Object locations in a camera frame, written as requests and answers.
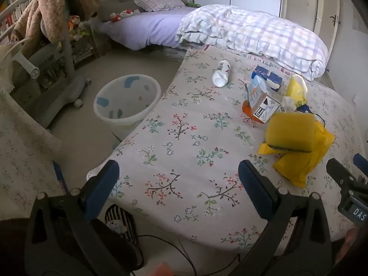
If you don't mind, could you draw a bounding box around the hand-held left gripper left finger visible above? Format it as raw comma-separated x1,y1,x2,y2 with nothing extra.
24,160,127,276

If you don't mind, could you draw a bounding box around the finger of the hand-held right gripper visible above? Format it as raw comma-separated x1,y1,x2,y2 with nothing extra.
353,153,368,170
326,158,359,190

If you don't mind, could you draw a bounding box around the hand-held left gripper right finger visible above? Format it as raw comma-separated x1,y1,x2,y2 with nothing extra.
238,160,333,276

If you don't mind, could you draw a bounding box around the translucent white plastic bin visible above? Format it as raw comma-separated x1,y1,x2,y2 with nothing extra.
93,75,161,139

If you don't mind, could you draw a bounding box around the yellow snack wrapper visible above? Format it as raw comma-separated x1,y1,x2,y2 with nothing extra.
284,74,309,107

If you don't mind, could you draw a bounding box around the yellow plastic bag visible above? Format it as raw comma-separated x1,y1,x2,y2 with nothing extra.
258,120,336,189

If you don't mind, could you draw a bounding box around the small black fan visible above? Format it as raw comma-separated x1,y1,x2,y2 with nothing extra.
104,204,144,268

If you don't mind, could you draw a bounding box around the yellow sponge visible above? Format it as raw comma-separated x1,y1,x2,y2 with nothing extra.
265,112,317,153

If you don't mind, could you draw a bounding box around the floral cloth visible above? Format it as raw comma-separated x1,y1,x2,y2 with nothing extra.
0,88,63,219

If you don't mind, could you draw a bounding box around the small printed paper carton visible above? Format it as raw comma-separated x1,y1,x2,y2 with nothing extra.
248,75,281,123

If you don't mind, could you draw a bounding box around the blue tissue packet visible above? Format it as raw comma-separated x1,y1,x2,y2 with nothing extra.
251,65,284,93

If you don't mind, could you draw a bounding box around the grey wheeled chair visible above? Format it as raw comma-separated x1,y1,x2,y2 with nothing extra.
6,20,93,129

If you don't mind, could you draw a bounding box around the white plastic bottle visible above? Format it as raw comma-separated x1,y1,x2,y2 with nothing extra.
212,60,231,87

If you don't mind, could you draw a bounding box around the bedside shelf with toys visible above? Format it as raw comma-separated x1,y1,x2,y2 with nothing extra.
68,15,99,64

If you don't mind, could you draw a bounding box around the plaid quilt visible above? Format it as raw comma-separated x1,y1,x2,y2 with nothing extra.
175,4,329,81

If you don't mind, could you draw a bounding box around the cream door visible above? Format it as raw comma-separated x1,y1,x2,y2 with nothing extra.
281,0,341,36

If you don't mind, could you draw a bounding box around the lavender pillow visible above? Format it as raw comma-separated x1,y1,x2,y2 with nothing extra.
97,6,199,50

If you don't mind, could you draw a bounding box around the red white plush toy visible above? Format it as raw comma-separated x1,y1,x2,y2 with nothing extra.
110,9,141,23

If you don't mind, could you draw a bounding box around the brown fleece blanket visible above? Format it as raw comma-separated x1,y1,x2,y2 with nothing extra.
11,0,71,58

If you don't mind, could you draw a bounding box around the grey bed headboard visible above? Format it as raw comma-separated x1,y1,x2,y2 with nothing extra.
98,0,184,23

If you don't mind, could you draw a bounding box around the plaid pillow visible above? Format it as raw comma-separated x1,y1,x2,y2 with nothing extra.
134,0,186,13

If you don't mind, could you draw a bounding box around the white bookshelf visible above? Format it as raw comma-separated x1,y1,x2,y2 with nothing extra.
0,0,39,39

